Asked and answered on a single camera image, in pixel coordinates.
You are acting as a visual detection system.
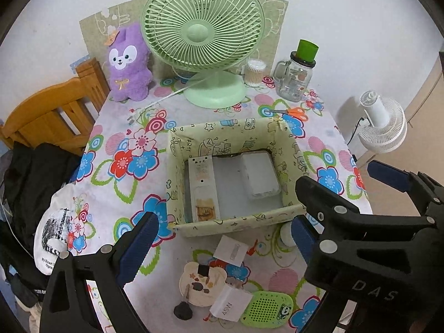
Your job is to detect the white fan power cable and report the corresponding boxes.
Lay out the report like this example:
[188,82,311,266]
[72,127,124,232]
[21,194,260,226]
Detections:
[126,72,203,126]

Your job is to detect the white remote control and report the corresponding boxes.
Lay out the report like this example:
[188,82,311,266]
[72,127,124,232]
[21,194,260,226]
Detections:
[188,156,221,223]

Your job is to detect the white oval earbud case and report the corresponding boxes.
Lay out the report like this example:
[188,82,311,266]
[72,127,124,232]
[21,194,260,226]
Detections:
[280,222,296,247]

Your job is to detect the wooden chair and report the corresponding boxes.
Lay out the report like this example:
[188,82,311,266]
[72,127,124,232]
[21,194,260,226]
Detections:
[1,58,110,156]

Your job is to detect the white plug adapter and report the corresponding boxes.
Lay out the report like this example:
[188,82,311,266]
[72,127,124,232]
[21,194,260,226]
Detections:
[213,235,248,267]

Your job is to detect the black clothing on chair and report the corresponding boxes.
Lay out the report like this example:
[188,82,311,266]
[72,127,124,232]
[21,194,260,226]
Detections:
[1,142,80,302]

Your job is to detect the round hedgehog compact mirror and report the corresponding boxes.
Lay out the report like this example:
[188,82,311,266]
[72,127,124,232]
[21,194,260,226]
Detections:
[179,262,227,307]

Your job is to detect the purple plush bunny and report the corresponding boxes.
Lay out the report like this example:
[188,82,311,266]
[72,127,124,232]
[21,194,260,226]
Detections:
[108,22,153,102]

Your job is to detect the green perforated panda speaker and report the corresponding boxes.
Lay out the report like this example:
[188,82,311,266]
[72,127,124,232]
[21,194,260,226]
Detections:
[239,291,294,329]

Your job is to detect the glass mug jar green lid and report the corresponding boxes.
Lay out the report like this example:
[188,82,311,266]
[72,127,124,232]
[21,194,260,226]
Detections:
[273,39,318,102]

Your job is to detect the orange handled scissors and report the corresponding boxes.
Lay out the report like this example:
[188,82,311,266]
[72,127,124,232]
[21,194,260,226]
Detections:
[270,107,309,122]

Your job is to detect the green desk fan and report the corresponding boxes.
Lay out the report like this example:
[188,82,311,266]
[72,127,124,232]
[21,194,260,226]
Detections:
[141,0,265,110]

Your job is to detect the white 45W charger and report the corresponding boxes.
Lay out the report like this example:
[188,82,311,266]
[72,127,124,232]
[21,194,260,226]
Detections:
[209,284,253,322]

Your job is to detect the patterned cardboard storage box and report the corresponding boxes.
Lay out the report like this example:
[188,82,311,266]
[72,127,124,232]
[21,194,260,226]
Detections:
[166,118,305,237]

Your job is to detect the white printed tote bag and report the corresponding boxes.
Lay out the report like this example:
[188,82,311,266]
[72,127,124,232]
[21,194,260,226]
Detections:
[33,183,86,276]

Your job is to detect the cotton swab container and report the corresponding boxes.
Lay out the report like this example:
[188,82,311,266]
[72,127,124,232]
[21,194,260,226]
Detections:
[244,59,266,87]

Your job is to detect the black key fob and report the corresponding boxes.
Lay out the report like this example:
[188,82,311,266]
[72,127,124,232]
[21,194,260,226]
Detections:
[173,284,193,321]

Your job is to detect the white floor fan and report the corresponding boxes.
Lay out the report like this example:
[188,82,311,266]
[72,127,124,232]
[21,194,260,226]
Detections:
[358,90,407,154]

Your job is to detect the translucent white plastic case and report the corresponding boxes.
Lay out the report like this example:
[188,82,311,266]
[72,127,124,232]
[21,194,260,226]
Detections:
[240,150,281,199]

